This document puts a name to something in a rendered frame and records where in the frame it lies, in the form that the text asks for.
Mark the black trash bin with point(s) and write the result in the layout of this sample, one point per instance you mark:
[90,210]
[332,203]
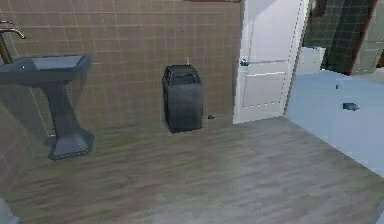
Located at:
[182,100]

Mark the white room door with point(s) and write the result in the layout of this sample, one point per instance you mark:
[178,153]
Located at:
[266,60]

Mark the small dark flat object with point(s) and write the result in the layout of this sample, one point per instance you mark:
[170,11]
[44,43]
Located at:
[350,106]

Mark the brass faucet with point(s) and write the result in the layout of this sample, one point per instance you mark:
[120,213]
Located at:
[6,46]

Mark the dark blue pedestal sink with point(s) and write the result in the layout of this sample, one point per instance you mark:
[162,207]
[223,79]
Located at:
[56,86]

